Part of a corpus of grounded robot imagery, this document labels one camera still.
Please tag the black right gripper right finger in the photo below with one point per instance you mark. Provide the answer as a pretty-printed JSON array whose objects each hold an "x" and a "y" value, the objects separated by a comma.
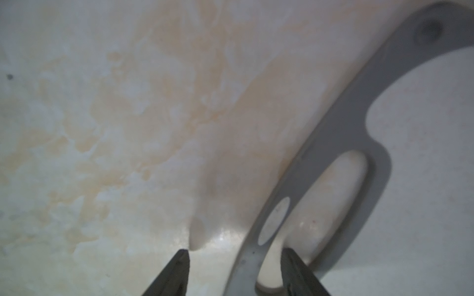
[{"x": 298, "y": 279}]

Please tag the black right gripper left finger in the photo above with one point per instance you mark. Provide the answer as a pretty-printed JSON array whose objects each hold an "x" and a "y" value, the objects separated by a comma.
[{"x": 173, "y": 279}]

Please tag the white grey-rimmed cutting board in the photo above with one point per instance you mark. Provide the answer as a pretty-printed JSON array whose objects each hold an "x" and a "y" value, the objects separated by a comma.
[{"x": 410, "y": 230}]

